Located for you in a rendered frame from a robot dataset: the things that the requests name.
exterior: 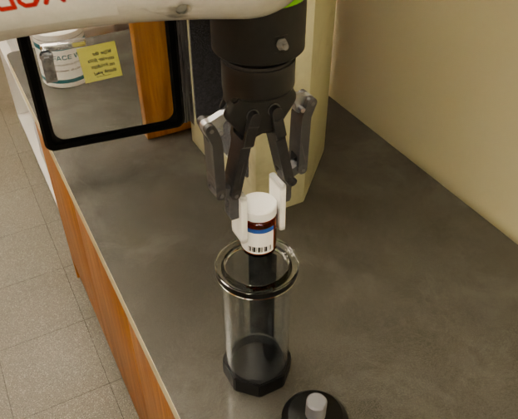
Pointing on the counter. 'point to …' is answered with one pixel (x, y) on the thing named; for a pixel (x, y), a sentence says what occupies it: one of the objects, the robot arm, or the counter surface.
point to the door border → (115, 130)
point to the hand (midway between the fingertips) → (259, 209)
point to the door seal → (109, 134)
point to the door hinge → (185, 70)
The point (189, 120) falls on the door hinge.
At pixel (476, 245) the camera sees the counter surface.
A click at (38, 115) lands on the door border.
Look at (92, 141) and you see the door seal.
